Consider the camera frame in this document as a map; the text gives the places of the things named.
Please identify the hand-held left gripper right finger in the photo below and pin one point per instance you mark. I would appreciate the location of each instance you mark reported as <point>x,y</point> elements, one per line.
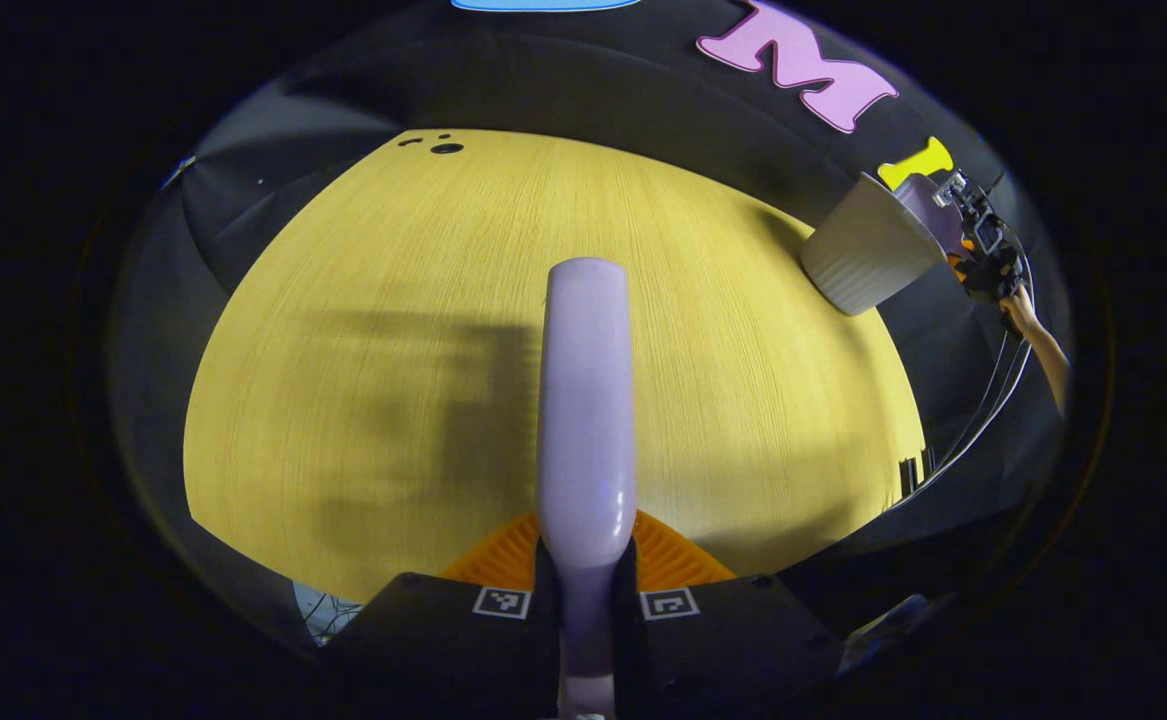
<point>733,650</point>

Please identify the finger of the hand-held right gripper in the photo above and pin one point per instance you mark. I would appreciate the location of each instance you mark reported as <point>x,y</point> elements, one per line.
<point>957,268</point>

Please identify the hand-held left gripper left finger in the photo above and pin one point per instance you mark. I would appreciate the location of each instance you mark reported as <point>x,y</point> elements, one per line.
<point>443,650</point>

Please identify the lilac plastic dustpan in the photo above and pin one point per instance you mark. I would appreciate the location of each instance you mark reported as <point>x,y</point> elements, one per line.
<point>928,215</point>

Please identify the white ribbed garbage bin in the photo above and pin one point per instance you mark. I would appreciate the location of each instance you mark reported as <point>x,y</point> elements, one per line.
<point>863,260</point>

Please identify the lilac small broom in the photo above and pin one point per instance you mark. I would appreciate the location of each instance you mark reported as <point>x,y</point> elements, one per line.
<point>588,400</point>

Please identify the wooden desktop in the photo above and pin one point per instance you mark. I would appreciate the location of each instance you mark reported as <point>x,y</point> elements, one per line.
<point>393,250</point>

